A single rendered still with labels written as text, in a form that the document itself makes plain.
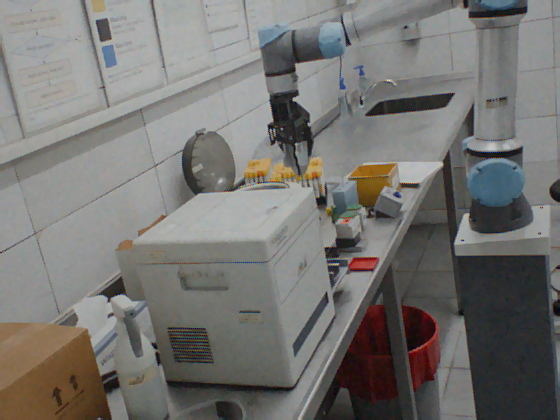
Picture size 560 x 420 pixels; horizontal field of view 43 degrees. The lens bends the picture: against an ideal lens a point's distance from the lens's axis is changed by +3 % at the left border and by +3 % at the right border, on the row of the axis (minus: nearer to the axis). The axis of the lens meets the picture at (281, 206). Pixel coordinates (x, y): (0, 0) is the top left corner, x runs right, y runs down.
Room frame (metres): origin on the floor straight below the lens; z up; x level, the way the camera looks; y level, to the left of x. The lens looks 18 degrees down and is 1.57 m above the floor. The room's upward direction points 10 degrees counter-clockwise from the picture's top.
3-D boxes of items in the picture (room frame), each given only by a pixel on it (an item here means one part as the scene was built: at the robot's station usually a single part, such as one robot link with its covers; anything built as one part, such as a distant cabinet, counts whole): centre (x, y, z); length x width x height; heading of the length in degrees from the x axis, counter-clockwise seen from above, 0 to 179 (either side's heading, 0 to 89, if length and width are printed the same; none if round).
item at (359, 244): (1.72, -0.16, 0.89); 0.09 x 0.05 x 0.04; 64
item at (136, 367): (1.09, 0.30, 1.00); 0.09 x 0.08 x 0.24; 66
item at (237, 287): (1.29, 0.10, 1.03); 0.31 x 0.27 x 0.30; 156
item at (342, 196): (1.96, -0.20, 0.92); 0.10 x 0.07 x 0.10; 151
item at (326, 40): (1.61, -0.16, 1.43); 0.11 x 0.11 x 0.08; 74
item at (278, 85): (1.62, -0.06, 1.35); 0.08 x 0.08 x 0.05
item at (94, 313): (1.39, 0.44, 0.94); 0.22 x 0.12 x 0.13; 160
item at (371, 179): (2.08, -0.31, 0.93); 0.13 x 0.13 x 0.10; 65
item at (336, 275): (1.43, -0.06, 0.92); 0.21 x 0.07 x 0.05; 156
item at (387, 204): (1.92, -0.30, 0.92); 0.13 x 0.07 x 0.08; 66
